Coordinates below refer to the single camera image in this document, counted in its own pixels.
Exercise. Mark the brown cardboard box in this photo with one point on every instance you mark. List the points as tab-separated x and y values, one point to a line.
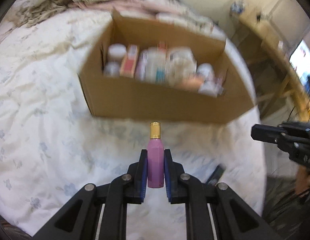
157	105

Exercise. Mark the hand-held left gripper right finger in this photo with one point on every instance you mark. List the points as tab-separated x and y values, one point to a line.
167	177

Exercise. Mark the person's right hand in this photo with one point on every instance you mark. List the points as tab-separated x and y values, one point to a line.
303	178

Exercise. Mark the pink cloth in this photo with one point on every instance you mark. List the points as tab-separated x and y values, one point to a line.
114	3

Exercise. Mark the wooden desk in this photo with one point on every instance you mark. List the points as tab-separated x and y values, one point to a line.
270	42

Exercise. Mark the black narrow strip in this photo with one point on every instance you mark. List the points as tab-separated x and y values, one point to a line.
216	173

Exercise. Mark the computer monitor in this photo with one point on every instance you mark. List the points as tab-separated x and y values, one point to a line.
301	57

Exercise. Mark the tall white lotion bottle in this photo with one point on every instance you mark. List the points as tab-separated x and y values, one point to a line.
153	60

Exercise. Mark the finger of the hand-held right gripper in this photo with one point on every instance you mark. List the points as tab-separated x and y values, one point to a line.
267	133
295	127

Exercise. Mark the peach oval case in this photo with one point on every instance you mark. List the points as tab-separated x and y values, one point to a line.
192	82

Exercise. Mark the small white bottle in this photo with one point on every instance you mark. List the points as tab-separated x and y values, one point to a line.
205	71

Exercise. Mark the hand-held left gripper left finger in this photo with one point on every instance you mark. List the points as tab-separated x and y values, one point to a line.
144	175

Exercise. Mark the pink bottle with gold cap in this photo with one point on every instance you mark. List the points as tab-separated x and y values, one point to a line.
155	160

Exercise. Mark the white floral comforter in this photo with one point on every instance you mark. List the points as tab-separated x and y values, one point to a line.
44	117

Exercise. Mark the white patterned pillow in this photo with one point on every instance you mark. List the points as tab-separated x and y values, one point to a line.
190	17

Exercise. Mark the white and teal carton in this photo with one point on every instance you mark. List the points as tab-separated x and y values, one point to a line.
160	75

